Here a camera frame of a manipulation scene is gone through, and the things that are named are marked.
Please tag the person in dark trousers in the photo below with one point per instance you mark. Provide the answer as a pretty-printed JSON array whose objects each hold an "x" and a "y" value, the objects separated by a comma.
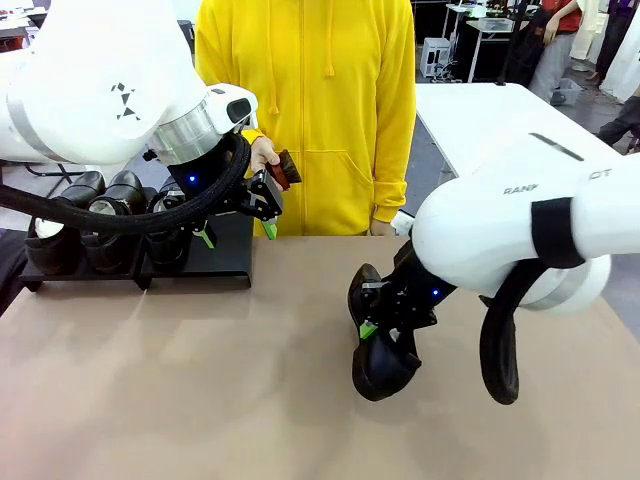
[{"x": 622, "y": 125}]

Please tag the white hanging garment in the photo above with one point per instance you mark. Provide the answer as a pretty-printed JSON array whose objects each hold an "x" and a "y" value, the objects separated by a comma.
[{"x": 590, "y": 30}]

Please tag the wooden shoe brush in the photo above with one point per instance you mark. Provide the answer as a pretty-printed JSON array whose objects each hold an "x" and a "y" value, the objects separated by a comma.
[{"x": 287, "y": 172}]

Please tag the right forearm in yellow sleeve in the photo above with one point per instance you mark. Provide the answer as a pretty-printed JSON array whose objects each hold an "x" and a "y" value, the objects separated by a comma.
[{"x": 254, "y": 135}]

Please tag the white paper shoe stuffing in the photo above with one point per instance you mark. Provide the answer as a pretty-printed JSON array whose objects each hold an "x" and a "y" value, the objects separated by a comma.
[
  {"x": 105, "y": 206},
  {"x": 47, "y": 228}
]

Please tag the person in red top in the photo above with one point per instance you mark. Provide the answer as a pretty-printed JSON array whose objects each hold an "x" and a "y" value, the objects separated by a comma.
[{"x": 555, "y": 55}]

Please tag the large white table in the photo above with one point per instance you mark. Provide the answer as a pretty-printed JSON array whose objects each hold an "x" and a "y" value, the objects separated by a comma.
[{"x": 475, "y": 125}]

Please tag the person's left hand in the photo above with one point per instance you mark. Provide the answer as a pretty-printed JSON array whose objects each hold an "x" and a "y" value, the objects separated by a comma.
[{"x": 380, "y": 228}]

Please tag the black metal shoe stand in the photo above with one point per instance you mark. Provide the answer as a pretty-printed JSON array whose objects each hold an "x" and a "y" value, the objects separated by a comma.
[
  {"x": 75, "y": 280},
  {"x": 230, "y": 255}
]

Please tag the white frame table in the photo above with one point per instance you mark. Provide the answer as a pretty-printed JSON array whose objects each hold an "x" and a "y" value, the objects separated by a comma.
[{"x": 495, "y": 30}]

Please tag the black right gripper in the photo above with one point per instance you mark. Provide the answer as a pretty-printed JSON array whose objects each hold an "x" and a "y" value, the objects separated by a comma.
[{"x": 420, "y": 285}]

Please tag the person in yellow hoodie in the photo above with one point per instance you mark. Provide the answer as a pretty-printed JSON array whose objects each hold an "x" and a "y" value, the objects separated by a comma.
[{"x": 325, "y": 100}]

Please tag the dark leather dress shoe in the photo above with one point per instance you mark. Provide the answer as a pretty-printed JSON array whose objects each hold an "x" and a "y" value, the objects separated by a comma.
[
  {"x": 380, "y": 375},
  {"x": 167, "y": 250},
  {"x": 55, "y": 250},
  {"x": 112, "y": 250}
]

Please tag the person's right hand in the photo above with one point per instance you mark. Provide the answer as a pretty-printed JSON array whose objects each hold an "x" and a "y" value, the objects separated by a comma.
[{"x": 262, "y": 152}]

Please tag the grey storage bin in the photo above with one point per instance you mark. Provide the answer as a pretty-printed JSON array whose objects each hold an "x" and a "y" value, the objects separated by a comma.
[{"x": 567, "y": 92}]

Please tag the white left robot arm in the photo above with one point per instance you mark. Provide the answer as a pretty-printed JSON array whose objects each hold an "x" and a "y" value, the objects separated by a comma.
[{"x": 100, "y": 75}]

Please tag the white computer case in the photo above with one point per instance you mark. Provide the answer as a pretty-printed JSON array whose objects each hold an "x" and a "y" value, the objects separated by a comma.
[{"x": 435, "y": 57}]

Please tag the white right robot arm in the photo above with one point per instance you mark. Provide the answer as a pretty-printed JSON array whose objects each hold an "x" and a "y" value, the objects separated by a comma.
[{"x": 500, "y": 225}]

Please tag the left forearm in yellow sleeve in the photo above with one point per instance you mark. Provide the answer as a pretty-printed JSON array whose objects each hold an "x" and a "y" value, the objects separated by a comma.
[{"x": 395, "y": 175}]

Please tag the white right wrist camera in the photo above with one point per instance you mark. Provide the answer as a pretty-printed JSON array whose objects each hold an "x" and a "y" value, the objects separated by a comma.
[{"x": 402, "y": 225}]

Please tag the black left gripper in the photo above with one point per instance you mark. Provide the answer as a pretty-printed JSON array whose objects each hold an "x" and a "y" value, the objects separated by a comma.
[{"x": 195, "y": 172}]

